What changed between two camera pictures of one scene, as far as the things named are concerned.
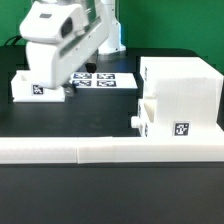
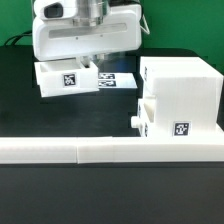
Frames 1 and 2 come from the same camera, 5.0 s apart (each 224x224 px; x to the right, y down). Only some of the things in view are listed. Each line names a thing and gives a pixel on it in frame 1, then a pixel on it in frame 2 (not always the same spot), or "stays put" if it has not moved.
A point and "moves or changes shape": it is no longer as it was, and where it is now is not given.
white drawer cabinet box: [184, 96] stays put
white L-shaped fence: [110, 149] stays put
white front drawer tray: [141, 121] stays put
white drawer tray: [24, 90] moves or changes shape
